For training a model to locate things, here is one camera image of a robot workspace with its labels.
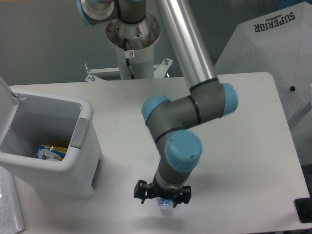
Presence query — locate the clear plastic water bottle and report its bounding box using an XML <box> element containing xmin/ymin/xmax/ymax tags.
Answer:
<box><xmin>156</xmin><ymin>197</ymin><xmax>173</xmax><ymax>217</ymax></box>

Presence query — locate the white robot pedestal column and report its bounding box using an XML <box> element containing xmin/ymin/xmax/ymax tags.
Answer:
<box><xmin>115</xmin><ymin>45</ymin><xmax>154</xmax><ymax>80</ymax></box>

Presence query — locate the white open trash can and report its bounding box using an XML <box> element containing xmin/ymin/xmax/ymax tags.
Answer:
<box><xmin>0</xmin><ymin>80</ymin><xmax>103</xmax><ymax>197</ymax></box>

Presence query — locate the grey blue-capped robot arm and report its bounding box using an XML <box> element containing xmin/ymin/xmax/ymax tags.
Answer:
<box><xmin>76</xmin><ymin>0</ymin><xmax>238</xmax><ymax>207</ymax></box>

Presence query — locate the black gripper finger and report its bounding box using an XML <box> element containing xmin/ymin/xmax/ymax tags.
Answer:
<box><xmin>134</xmin><ymin>180</ymin><xmax>153</xmax><ymax>204</ymax></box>
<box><xmin>171</xmin><ymin>185</ymin><xmax>192</xmax><ymax>208</ymax></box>

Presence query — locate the white Superior umbrella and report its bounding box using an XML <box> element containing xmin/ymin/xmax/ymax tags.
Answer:
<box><xmin>215</xmin><ymin>1</ymin><xmax>312</xmax><ymax>118</ymax></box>

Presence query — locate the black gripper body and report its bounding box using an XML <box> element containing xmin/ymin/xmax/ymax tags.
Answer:
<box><xmin>149</xmin><ymin>181</ymin><xmax>182</xmax><ymax>204</ymax></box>

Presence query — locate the blue yellow snack packet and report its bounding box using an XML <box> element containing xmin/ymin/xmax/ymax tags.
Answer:
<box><xmin>33</xmin><ymin>141</ymin><xmax>68</xmax><ymax>161</ymax></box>

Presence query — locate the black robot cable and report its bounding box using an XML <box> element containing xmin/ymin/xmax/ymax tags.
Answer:
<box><xmin>123</xmin><ymin>39</ymin><xmax>136</xmax><ymax>80</ymax></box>

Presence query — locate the black device at edge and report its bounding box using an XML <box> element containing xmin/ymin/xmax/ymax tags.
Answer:
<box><xmin>294</xmin><ymin>197</ymin><xmax>312</xmax><ymax>223</ymax></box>

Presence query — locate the white metal base frame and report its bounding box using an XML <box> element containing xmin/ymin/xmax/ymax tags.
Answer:
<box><xmin>84</xmin><ymin>58</ymin><xmax>174</xmax><ymax>82</ymax></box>

